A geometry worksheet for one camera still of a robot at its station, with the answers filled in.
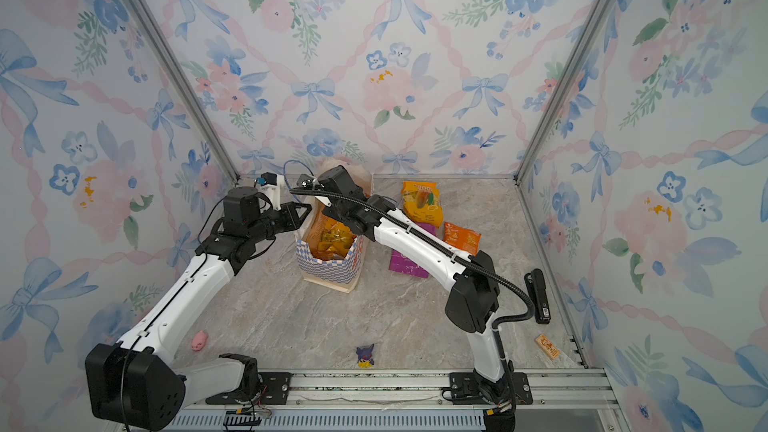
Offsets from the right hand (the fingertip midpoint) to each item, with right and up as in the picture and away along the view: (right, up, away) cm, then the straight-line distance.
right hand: (337, 185), depth 80 cm
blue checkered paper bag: (+3, -23, -5) cm, 24 cm away
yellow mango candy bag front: (-3, -17, +12) cm, 21 cm away
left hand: (-6, -5, -3) cm, 9 cm away
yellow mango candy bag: (+25, -4, +23) cm, 34 cm away
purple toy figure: (+8, -43, -5) cm, 44 cm away
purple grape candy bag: (+18, -23, +12) cm, 32 cm away
